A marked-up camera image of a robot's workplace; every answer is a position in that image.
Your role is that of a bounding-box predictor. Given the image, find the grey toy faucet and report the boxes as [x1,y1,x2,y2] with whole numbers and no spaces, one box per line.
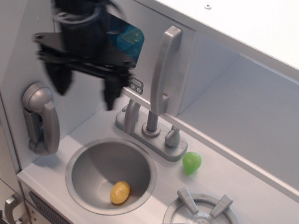
[115,100,188,162]

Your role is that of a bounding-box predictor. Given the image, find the white toy microwave door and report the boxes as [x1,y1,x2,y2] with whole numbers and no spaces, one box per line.
[112,0,197,116]

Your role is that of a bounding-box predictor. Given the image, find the grey toy telephone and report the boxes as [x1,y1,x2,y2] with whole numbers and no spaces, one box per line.
[22,82,60,156]

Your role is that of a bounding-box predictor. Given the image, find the grey microwave door handle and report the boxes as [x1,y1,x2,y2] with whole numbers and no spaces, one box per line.
[150,26,182,116]

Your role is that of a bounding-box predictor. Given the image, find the blue plastic bowl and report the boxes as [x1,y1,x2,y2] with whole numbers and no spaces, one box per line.
[110,24,145,66]

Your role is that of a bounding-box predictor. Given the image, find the green plastic pear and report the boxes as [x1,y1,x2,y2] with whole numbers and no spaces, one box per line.
[182,151,202,175]

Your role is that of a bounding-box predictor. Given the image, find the white toy kitchen cabinet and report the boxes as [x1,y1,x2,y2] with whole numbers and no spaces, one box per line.
[0,0,299,224]

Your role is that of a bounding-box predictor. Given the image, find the round metal sink bowl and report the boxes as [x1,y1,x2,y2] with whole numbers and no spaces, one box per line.
[65,138,157,215]

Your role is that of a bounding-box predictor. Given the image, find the yellow plastic lemon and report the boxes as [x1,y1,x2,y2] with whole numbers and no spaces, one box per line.
[110,181,131,204]

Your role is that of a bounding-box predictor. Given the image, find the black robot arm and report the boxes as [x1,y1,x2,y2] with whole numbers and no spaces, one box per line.
[33,0,133,111]

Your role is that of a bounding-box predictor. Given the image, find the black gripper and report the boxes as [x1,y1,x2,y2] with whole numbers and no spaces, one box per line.
[33,12,133,111]

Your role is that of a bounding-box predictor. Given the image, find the grey oven door handle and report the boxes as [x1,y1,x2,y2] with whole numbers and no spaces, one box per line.
[4,196,26,224]

